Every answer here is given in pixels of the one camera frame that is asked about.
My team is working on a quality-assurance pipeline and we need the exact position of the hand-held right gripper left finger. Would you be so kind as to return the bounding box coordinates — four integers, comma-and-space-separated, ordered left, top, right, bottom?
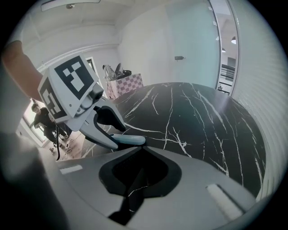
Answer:
55, 145, 145, 218

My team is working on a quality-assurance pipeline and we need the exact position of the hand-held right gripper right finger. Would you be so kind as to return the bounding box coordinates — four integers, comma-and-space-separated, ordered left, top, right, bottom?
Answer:
125, 145, 257, 230

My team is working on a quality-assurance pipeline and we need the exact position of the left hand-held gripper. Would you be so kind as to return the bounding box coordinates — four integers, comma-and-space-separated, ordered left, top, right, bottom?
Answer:
37, 54, 126, 150

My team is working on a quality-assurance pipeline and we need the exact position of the person's left forearm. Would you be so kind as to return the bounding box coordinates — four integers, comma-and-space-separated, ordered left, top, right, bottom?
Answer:
1, 40, 45, 102

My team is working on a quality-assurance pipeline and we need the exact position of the pink white checkered tablecloth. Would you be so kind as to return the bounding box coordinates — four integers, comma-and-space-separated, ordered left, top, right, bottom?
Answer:
105, 73, 144, 101

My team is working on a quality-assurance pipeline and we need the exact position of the grey equipment pile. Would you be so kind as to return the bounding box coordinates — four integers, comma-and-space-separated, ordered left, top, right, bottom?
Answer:
102, 63, 132, 82

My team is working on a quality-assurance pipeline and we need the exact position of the white printed t-shirt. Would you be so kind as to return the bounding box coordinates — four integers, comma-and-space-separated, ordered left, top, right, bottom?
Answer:
0, 98, 75, 230

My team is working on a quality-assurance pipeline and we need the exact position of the round black marble table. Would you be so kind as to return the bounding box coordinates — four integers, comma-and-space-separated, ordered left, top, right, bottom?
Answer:
81, 82, 268, 201

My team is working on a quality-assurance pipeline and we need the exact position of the white coiled cable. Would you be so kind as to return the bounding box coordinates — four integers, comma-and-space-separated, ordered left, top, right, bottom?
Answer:
63, 134, 79, 158

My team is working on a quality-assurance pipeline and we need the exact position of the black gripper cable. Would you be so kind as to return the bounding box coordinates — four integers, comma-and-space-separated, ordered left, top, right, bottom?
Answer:
54, 125, 63, 162

